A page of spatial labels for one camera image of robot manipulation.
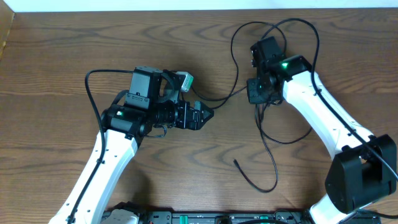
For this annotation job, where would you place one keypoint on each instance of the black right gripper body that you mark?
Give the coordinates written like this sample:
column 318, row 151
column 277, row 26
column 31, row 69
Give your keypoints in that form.
column 256, row 91

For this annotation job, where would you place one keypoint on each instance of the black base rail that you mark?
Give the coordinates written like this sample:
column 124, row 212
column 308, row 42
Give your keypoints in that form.
column 217, row 217

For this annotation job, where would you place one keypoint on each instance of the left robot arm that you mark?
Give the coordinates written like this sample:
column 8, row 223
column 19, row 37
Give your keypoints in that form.
column 151, row 102

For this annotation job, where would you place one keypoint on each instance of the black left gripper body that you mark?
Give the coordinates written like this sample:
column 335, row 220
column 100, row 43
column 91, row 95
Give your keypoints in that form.
column 180, row 117

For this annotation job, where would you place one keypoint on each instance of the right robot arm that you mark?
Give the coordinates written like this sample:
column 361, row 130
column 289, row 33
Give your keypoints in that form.
column 362, row 165

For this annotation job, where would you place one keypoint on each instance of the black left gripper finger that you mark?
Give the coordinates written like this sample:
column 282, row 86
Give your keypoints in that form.
column 205, row 113
column 201, row 122

